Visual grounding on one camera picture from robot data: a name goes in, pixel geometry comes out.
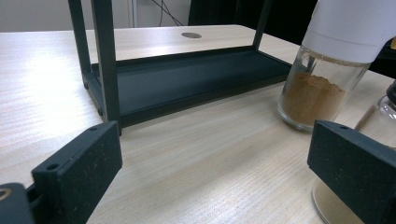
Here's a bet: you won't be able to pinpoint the white-capped glass spice jar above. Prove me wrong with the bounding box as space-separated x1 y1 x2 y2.
277 0 396 133

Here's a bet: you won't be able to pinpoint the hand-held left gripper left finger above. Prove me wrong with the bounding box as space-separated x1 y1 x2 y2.
32 120 123 224

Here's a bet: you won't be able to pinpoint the black curtain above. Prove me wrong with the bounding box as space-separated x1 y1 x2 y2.
188 0 319 46

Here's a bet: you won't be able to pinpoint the black cables by socket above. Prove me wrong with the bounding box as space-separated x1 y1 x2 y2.
151 0 185 27

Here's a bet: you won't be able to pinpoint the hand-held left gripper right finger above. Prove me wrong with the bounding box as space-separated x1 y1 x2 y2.
307 119 396 224

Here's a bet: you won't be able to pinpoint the black two-tier metal rack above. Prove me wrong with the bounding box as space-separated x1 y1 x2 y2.
67 0 293 129

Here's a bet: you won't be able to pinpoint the silver-lidded glass spice jar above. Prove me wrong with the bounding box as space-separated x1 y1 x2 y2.
312 79 396 224

